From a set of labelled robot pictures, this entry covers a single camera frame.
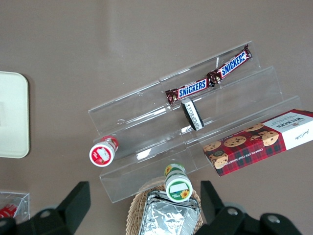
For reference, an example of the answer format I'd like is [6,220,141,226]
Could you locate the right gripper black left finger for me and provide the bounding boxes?
[0,181,91,235]

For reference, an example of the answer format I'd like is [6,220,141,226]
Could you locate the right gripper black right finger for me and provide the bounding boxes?
[200,180,313,235]

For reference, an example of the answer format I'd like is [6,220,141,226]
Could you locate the tan wicker basket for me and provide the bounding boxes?
[126,183,203,235]

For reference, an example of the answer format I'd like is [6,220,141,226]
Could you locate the cream plastic tray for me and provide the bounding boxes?
[0,71,30,159]

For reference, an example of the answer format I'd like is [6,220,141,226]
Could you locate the clear acrylic box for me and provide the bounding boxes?
[0,191,30,221]

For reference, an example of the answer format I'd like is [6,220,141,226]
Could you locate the green sunflower lid cup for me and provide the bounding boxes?
[164,163,193,203]

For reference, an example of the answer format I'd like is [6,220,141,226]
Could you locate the foil wrapped food pack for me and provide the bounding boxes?
[138,190,201,235]

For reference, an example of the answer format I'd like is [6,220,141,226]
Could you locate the red lid yogurt cup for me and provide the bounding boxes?
[89,136,120,167]

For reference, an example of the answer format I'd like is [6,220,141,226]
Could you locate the red soda can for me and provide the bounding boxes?
[0,203,18,219]

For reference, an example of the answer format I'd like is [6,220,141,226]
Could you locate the Walkers shortbread red box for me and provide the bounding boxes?
[202,109,313,177]

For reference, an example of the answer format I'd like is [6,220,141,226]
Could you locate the black white cookie pack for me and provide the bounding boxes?
[180,97,205,132]

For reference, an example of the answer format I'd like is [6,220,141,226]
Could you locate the clear acrylic tiered stand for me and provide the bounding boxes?
[88,40,302,203]

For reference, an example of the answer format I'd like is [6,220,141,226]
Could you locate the Snickers chocolate bar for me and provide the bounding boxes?
[206,44,252,85]
[165,78,211,106]

